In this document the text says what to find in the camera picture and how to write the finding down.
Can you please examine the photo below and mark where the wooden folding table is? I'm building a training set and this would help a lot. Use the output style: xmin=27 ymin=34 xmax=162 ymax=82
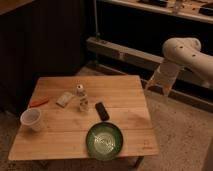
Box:
xmin=8 ymin=75 xmax=159 ymax=161

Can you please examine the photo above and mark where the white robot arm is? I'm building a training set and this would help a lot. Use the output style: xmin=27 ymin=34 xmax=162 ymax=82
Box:
xmin=145 ymin=37 xmax=213 ymax=96

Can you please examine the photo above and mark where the white plastic cup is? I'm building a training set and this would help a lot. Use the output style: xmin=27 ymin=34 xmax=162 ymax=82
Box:
xmin=20 ymin=108 xmax=44 ymax=132

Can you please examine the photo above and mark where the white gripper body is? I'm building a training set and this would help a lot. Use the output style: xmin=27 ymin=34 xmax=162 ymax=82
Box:
xmin=145 ymin=60 xmax=183 ymax=95

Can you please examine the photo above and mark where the green bowl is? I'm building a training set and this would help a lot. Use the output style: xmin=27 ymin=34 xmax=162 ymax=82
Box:
xmin=85 ymin=122 xmax=124 ymax=161

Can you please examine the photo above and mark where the upper white shelf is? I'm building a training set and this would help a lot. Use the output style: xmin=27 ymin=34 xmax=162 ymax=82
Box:
xmin=101 ymin=0 xmax=213 ymax=24

